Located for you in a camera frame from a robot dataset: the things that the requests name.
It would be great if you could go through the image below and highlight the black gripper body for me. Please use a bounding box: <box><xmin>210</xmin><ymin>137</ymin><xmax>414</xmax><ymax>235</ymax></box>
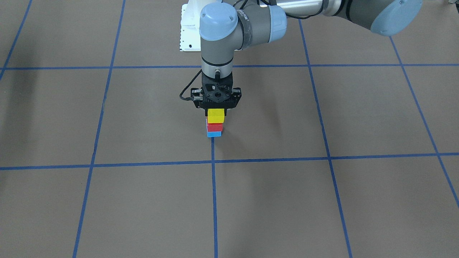
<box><xmin>190</xmin><ymin>73</ymin><xmax>242</xmax><ymax>110</ymax></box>

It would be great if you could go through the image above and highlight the yellow wooden block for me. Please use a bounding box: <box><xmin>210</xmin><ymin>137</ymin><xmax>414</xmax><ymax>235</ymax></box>
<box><xmin>207</xmin><ymin>109</ymin><xmax>225</xmax><ymax>124</ymax></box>

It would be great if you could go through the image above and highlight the red wooden block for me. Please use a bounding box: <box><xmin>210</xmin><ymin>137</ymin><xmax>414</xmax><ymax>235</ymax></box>
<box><xmin>206</xmin><ymin>123</ymin><xmax>223</xmax><ymax>132</ymax></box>

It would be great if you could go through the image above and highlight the blue wooden block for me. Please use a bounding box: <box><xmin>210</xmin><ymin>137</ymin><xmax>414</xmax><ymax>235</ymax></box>
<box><xmin>207</xmin><ymin>131</ymin><xmax>222</xmax><ymax>138</ymax></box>

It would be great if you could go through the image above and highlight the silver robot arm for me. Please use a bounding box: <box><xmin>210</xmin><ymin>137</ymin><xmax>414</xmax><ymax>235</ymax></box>
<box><xmin>179</xmin><ymin>0</ymin><xmax>422</xmax><ymax>115</ymax></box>

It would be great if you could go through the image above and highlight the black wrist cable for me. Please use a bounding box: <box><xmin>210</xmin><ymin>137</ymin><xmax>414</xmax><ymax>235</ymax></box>
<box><xmin>179</xmin><ymin>70</ymin><xmax>203</xmax><ymax>101</ymax></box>

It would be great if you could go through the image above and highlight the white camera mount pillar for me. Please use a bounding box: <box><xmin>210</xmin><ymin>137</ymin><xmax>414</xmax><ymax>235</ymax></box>
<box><xmin>179</xmin><ymin>0</ymin><xmax>202</xmax><ymax>51</ymax></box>

